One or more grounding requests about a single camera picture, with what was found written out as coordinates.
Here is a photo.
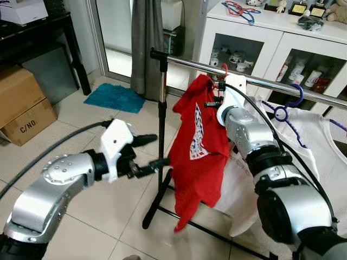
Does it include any cardboard box printed C/NO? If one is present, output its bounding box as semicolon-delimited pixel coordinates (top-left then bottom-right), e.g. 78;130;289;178
0;99;58;147

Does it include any pink plush toy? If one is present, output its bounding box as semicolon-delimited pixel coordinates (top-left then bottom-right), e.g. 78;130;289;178
327;0;347;24

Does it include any red plastic hanger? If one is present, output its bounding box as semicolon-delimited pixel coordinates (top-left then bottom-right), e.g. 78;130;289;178
210;62;230;92
221;1;246;17

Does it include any grey curtain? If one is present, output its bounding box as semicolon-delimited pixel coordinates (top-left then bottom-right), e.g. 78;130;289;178
130;0;165;102

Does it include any chrome and black clothes rack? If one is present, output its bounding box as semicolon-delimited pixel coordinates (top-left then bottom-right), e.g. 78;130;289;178
142;48;347;260

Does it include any blue plastic hanger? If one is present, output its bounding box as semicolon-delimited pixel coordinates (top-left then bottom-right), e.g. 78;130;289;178
328;118;347;133
274;83;307;150
230;4;260;25

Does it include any large plain cardboard box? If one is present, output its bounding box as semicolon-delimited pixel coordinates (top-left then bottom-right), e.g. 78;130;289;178
0;65;48;129

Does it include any black table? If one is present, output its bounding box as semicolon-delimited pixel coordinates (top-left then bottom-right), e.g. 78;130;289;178
0;12;92;96

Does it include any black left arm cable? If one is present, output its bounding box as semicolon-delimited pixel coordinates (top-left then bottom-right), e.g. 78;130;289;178
0;120;113;198

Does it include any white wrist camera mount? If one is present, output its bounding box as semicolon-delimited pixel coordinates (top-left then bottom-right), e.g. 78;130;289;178
222;74;247;117
99;119;136;182

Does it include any small framed trophy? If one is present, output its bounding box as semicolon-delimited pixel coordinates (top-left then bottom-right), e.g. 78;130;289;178
309;4;327;18
287;2;310;16

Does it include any white t-shirt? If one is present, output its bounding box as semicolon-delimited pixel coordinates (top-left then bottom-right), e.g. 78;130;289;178
317;106;347;163
213;152;261;238
255;97;326;182

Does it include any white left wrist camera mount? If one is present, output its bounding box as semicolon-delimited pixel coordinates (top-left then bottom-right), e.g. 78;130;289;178
99;119;136;182

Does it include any teal floor mat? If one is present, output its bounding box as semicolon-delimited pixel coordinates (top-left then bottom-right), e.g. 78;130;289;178
83;82;146;114

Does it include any black bag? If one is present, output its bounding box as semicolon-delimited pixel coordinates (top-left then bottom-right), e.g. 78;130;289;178
297;15;326;32

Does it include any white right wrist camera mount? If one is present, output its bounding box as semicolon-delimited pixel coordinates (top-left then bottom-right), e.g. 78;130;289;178
222;74;247;117

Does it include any white box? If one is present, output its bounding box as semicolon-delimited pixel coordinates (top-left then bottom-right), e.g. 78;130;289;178
0;0;48;26

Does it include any white glass-door cabinet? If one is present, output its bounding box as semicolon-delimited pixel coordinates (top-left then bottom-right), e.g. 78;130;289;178
198;0;347;117

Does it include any red printed t-shirt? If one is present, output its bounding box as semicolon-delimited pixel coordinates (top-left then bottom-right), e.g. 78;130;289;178
172;74;231;233

